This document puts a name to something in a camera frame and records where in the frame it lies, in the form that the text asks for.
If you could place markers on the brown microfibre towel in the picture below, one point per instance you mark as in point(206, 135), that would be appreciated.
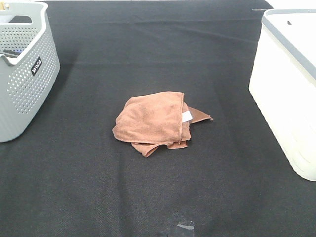
point(161, 119)

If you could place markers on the black table cloth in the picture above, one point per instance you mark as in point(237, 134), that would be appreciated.
point(67, 176)

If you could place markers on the clear tape patch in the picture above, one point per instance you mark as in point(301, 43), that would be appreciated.
point(186, 224)

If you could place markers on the white plastic storage bin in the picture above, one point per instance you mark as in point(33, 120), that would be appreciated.
point(283, 84)

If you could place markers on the grey perforated laundry basket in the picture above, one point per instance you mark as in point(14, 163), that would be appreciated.
point(25, 81)

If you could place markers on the dark item inside basket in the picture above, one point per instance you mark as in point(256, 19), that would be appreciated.
point(10, 53)

